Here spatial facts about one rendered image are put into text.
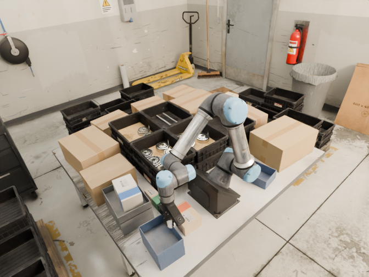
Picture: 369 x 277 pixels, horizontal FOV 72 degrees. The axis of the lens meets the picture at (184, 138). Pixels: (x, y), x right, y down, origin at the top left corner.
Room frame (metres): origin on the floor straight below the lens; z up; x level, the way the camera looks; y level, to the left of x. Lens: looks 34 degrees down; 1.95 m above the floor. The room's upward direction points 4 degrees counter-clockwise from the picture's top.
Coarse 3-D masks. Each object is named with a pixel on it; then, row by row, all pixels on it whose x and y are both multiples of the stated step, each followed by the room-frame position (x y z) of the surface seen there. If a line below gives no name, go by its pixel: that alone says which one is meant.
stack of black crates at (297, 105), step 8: (272, 88) 2.99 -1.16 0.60; (280, 88) 2.98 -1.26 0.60; (264, 96) 2.83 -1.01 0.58; (272, 96) 2.98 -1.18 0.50; (280, 96) 2.97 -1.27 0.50; (288, 96) 2.89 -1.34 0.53; (296, 96) 2.83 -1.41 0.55; (304, 96) 2.73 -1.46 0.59; (264, 104) 2.83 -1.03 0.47; (272, 104) 2.75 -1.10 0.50; (280, 104) 2.68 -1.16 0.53; (288, 104) 2.62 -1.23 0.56; (296, 104) 2.59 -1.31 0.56
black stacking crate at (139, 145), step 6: (162, 132) 1.64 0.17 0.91; (150, 138) 1.58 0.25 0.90; (156, 138) 1.61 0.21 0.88; (162, 138) 1.63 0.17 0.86; (168, 138) 1.60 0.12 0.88; (174, 138) 1.53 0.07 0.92; (132, 144) 1.50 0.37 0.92; (138, 144) 1.52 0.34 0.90; (144, 144) 1.55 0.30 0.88; (150, 144) 1.58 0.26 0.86; (174, 144) 1.53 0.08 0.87; (132, 150) 1.49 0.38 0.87; (138, 156) 1.40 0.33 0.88; (144, 162) 1.34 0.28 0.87; (186, 162) 1.30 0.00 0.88; (192, 162) 1.33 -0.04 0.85; (144, 168) 1.34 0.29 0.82; (150, 168) 1.28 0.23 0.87; (150, 174) 1.27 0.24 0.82; (156, 174) 1.20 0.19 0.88
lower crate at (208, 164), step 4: (220, 152) 1.46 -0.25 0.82; (216, 156) 1.44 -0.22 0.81; (220, 156) 1.47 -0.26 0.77; (208, 160) 1.39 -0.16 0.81; (212, 160) 1.43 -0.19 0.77; (216, 160) 1.44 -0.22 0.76; (196, 164) 1.35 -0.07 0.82; (200, 164) 1.35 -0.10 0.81; (204, 164) 1.39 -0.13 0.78; (208, 164) 1.41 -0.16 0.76; (212, 164) 1.43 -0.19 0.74; (196, 168) 1.37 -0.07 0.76; (200, 168) 1.37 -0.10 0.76; (204, 168) 1.39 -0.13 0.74; (208, 168) 1.41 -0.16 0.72
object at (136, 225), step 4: (108, 208) 1.10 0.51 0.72; (148, 216) 0.99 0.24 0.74; (152, 216) 1.01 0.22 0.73; (140, 220) 0.96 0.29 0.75; (144, 220) 0.98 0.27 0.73; (148, 220) 0.99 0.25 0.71; (136, 224) 0.95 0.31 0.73; (140, 224) 0.96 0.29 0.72; (128, 228) 0.92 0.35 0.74; (132, 228) 0.94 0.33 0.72; (136, 228) 0.95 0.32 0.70; (124, 232) 0.91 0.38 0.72; (128, 232) 0.92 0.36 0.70
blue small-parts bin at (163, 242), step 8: (160, 216) 0.92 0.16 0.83; (144, 224) 0.87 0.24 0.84; (152, 224) 0.89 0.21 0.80; (160, 224) 0.91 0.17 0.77; (144, 232) 0.86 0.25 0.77; (152, 232) 0.86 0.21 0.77; (160, 232) 0.85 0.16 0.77; (168, 232) 0.85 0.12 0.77; (176, 232) 0.81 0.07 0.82; (144, 240) 0.80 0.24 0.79; (152, 240) 0.81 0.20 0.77; (160, 240) 0.81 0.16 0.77; (168, 240) 0.80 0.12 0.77; (176, 240) 0.80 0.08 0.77; (152, 248) 0.72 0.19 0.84; (160, 248) 0.76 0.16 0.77; (168, 248) 0.72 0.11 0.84; (176, 248) 0.74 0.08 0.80; (160, 256) 0.69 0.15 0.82; (168, 256) 0.71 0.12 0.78
